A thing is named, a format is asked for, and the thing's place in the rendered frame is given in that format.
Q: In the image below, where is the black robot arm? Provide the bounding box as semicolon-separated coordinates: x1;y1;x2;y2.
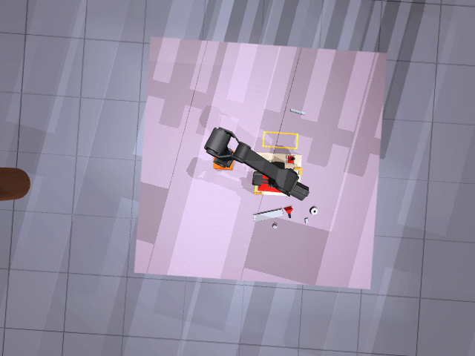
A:
204;127;309;201

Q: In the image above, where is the cream flat base plate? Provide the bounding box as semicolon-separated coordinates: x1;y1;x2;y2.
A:
254;152;302;196

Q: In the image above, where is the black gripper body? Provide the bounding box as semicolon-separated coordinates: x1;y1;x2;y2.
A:
252;171;274;188

